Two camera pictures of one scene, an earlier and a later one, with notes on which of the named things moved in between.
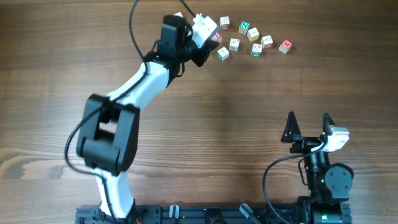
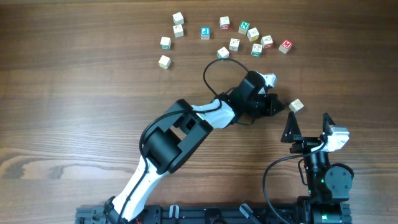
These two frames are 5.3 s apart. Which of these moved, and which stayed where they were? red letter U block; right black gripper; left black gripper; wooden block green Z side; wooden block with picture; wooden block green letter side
Moved: red letter U block; left black gripper
Stayed: wooden block green Z side; right black gripper; wooden block with picture; wooden block green letter side
